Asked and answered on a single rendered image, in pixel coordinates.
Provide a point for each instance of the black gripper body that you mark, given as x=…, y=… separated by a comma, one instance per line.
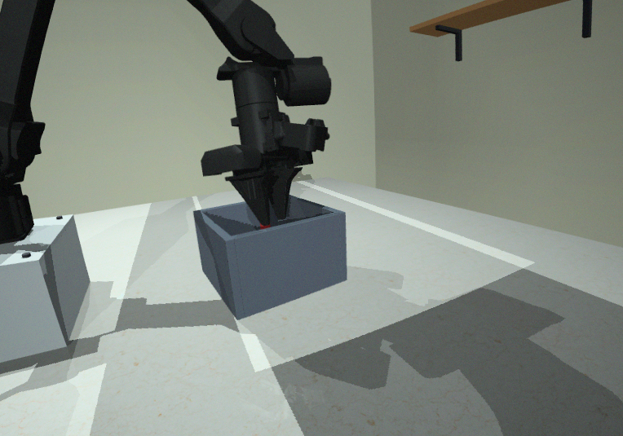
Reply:
x=251, y=155

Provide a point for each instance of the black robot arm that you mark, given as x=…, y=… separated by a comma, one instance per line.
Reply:
x=245, y=29

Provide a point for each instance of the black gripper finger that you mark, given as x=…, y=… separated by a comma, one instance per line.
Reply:
x=278, y=190
x=253, y=188

